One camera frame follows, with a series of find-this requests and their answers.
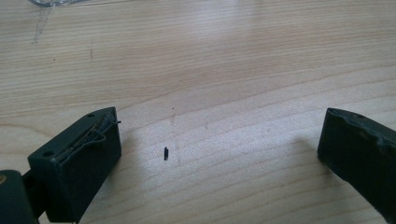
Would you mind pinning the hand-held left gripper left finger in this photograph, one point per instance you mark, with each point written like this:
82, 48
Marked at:
81, 174

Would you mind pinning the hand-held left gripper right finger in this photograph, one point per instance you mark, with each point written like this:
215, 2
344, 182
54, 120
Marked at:
358, 155

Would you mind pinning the clear plastic book rack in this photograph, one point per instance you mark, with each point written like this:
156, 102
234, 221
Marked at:
53, 2

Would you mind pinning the small black fragment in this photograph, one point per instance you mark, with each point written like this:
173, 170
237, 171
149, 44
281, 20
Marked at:
166, 153

